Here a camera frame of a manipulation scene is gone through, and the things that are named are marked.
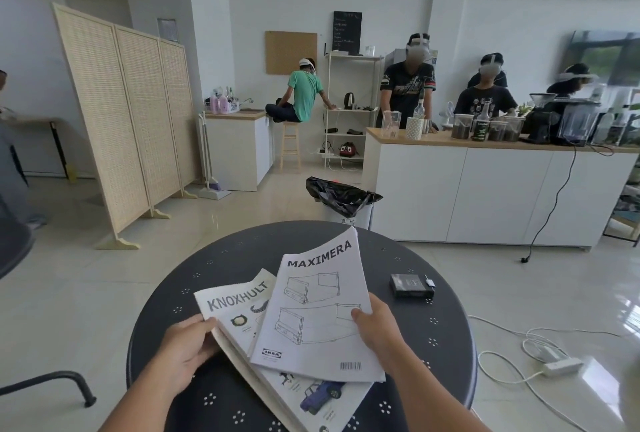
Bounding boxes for person's right hand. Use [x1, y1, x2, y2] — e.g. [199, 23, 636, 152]
[351, 292, 419, 377]

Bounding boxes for person's left hand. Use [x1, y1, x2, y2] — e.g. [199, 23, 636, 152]
[149, 315, 221, 405]

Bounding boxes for small black device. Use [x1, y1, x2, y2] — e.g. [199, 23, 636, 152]
[389, 274, 435, 299]

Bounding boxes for cream cabinet-sketch paper booklet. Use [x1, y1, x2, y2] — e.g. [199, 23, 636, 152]
[193, 269, 279, 360]

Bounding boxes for white drawer-sketch paper booklet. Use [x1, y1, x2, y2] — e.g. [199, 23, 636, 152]
[249, 225, 387, 383]

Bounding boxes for white illustrated book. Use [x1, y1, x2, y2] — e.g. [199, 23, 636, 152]
[212, 329, 376, 432]

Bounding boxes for round black metal table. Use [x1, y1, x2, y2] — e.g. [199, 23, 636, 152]
[125, 220, 480, 432]

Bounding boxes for black tubular chair base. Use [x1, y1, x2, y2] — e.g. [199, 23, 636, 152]
[0, 370, 97, 409]

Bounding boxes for white bin black bag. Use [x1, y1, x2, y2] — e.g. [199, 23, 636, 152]
[305, 176, 385, 231]

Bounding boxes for long white counter cabinet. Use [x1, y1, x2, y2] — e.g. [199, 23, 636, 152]
[361, 127, 640, 250]

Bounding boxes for white broom and dustpan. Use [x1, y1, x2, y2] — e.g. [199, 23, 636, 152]
[196, 113, 233, 201]

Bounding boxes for white power strip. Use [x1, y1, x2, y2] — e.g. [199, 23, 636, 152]
[542, 357, 585, 379]

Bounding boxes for round black side table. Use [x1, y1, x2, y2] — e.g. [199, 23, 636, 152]
[0, 196, 36, 280]

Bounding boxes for small white sink cabinet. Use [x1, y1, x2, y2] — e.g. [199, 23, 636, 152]
[205, 110, 275, 193]

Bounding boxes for clear plastic pitcher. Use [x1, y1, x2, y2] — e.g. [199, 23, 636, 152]
[381, 110, 403, 140]

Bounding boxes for clear glass bottle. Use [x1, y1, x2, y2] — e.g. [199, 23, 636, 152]
[413, 89, 429, 135]

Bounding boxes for dark green label bottle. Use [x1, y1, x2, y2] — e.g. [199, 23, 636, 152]
[472, 99, 493, 143]

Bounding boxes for wooden stool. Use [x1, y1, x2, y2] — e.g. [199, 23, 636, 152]
[279, 121, 303, 173]

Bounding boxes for rattan folding screen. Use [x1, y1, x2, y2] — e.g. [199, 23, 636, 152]
[52, 2, 201, 251]

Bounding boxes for black coffee grinder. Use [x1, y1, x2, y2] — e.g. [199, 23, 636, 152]
[519, 93, 561, 145]

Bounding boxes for wooden table black legs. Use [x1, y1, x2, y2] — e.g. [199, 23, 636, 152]
[9, 116, 76, 183]

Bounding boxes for white metal shelf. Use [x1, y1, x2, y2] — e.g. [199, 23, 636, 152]
[323, 52, 383, 167]

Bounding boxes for clear water container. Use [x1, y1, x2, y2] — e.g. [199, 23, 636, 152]
[557, 99, 603, 146]

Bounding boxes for cork board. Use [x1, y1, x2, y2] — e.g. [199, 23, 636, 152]
[265, 30, 319, 76]

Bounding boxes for black chalkboard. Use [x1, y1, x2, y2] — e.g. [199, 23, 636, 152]
[333, 10, 363, 56]

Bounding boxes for dark framed window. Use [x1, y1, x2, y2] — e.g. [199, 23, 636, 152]
[569, 30, 640, 87]

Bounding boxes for white floor cable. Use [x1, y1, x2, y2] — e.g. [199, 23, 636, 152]
[467, 314, 640, 432]

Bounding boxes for black power cable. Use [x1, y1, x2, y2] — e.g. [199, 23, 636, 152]
[519, 144, 579, 263]

